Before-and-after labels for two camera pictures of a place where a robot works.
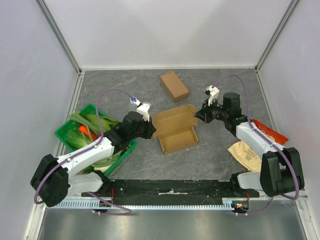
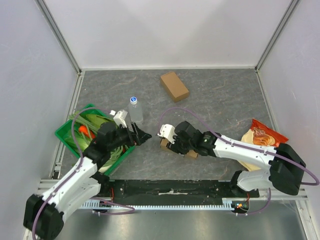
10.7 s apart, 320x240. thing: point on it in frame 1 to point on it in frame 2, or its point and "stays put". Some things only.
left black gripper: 150,129 to 138,137
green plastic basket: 82,128 stays put
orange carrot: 83,128 stays put
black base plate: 170,191 stays put
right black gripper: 205,113 to 175,141
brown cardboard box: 174,86 stays put
